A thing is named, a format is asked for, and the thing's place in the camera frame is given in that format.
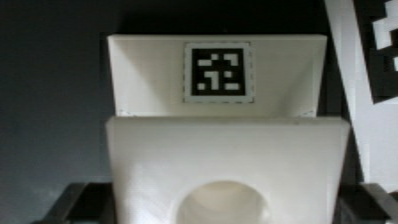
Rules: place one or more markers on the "white tag sheet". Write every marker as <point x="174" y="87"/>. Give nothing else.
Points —
<point x="363" y="20"/>

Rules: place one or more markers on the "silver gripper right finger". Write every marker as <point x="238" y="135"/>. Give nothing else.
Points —
<point x="366" y="205"/>

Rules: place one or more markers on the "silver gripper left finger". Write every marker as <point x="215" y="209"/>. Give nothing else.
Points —
<point x="84" y="205"/>

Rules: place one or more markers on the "white lamp base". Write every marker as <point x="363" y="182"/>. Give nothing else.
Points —
<point x="226" y="155"/>

